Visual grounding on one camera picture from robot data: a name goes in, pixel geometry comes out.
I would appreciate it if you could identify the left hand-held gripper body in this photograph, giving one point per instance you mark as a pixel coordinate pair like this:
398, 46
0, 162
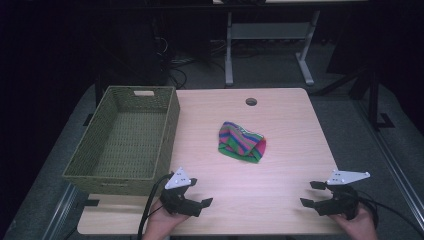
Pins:
178, 203

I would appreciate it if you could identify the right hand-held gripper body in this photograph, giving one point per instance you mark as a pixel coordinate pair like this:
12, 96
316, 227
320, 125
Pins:
340, 205

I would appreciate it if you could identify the striped multicolour cloth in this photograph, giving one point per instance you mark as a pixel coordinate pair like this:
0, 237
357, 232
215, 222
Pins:
240, 141

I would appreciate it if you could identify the green woven basket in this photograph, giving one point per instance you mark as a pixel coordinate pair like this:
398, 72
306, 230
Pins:
133, 140

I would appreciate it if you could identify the person's left hand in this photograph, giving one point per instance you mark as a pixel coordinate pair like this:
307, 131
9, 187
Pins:
159, 225

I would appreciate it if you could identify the person's right hand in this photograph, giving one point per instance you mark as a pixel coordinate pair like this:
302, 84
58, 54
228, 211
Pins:
361, 228

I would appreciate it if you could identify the black floor stand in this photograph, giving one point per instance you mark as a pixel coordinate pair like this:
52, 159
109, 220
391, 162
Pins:
374, 96

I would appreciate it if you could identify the metal floor rail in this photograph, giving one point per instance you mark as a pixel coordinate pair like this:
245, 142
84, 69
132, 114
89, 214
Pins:
61, 213
390, 156

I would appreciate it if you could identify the grey metal table frame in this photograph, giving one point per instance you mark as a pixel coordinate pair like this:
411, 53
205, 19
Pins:
266, 31

